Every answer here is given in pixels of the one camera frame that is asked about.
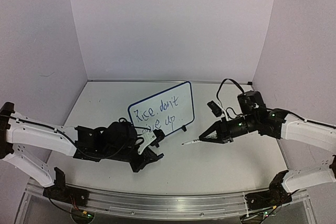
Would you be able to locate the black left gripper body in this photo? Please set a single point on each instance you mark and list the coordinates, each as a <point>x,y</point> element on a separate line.
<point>146,158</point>

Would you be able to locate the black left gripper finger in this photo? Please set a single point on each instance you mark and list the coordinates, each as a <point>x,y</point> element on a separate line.
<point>147,165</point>
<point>157,154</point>

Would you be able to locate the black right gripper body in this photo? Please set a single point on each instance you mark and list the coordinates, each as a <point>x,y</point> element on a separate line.
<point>223,130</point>

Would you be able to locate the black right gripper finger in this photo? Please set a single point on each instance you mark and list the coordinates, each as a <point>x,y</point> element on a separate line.
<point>213,132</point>
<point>213,140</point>

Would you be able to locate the white blue marker pen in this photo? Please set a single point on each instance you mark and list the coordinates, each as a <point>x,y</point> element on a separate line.
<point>191,142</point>

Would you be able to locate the blue framed whiteboard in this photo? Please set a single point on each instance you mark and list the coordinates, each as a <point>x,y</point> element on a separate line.
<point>169,110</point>

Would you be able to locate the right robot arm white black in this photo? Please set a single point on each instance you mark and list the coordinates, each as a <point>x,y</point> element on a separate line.
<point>282,125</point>

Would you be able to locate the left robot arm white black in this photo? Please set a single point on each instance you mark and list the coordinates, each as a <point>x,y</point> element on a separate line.
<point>120,142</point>

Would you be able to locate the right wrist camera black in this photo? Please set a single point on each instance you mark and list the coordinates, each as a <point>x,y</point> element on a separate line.
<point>215,108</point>

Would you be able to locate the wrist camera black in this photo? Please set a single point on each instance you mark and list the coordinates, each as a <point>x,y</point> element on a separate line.
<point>215,108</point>
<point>159,136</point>

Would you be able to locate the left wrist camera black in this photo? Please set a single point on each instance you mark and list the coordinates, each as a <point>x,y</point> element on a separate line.
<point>159,136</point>

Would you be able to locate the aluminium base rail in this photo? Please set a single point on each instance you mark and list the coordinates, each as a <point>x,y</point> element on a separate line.
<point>101,206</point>

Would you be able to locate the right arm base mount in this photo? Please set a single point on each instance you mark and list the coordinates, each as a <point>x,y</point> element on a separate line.
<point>275,195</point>

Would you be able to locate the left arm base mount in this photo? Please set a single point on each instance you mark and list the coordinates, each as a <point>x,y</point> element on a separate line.
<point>62,192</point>

